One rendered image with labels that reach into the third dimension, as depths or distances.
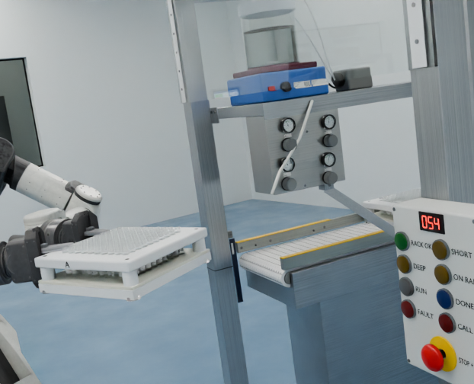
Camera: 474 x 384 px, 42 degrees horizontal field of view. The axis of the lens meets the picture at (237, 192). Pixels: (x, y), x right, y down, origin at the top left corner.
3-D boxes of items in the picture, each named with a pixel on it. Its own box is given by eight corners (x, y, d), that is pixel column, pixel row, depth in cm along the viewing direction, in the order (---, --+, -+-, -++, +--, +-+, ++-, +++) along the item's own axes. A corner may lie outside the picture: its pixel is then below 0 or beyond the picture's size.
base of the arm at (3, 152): (-15, 210, 173) (-46, 185, 173) (17, 187, 182) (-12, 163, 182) (-6, 177, 162) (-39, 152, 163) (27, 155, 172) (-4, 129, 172)
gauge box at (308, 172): (274, 195, 153) (264, 116, 150) (254, 192, 162) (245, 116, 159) (346, 180, 162) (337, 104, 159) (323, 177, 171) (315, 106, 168)
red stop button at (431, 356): (439, 377, 87) (437, 350, 86) (419, 367, 90) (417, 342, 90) (462, 367, 89) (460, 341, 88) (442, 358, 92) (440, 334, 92)
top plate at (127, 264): (208, 236, 126) (206, 226, 126) (129, 273, 106) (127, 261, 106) (120, 235, 140) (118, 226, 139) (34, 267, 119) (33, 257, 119)
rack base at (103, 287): (211, 259, 127) (209, 248, 127) (134, 300, 107) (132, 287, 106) (123, 256, 140) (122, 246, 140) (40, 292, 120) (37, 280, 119)
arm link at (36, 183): (89, 226, 183) (20, 192, 180) (107, 190, 180) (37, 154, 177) (80, 240, 172) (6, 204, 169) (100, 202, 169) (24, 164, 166)
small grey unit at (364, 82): (344, 91, 170) (341, 69, 169) (330, 93, 177) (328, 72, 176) (373, 87, 175) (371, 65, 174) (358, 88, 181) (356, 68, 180)
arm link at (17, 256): (44, 222, 127) (-12, 230, 128) (30, 231, 118) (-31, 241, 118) (56, 280, 129) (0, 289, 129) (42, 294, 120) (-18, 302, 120)
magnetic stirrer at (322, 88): (267, 102, 153) (262, 66, 152) (230, 107, 173) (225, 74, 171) (332, 93, 162) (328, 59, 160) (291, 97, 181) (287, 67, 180)
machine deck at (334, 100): (264, 120, 150) (262, 103, 149) (204, 123, 184) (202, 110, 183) (453, 90, 176) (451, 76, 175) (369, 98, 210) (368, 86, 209)
